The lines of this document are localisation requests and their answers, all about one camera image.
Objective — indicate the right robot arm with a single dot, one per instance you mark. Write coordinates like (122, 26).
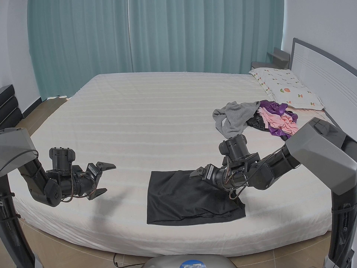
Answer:
(320, 152)

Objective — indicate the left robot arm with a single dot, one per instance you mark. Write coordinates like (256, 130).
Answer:
(28, 174)

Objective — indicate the bed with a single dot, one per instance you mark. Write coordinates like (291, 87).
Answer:
(139, 116)

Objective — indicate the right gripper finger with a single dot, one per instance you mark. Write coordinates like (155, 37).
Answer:
(197, 173)

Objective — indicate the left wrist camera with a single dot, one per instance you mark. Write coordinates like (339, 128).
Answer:
(72, 156)

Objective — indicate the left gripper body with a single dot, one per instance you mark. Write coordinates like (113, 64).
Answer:
(88, 181)

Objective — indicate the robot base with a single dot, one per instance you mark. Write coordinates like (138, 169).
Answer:
(186, 262)

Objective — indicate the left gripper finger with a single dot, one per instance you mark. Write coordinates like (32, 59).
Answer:
(107, 166)
(98, 193)

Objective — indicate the grey garment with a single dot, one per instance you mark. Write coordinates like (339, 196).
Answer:
(237, 117)

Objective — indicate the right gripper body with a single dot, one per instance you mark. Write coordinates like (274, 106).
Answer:
(214, 176)

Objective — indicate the blue-green curtain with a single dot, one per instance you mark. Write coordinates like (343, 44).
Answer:
(206, 29)
(81, 38)

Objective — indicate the grey bedside table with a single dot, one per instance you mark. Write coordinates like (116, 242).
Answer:
(274, 59)

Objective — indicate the pile of clothes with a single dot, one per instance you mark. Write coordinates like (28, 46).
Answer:
(279, 120)

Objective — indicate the black chest of drawers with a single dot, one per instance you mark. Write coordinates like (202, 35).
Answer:
(9, 105)

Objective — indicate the white printed pillow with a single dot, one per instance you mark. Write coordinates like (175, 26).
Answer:
(287, 88)

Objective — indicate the black T-shirt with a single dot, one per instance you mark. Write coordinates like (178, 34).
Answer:
(184, 202)

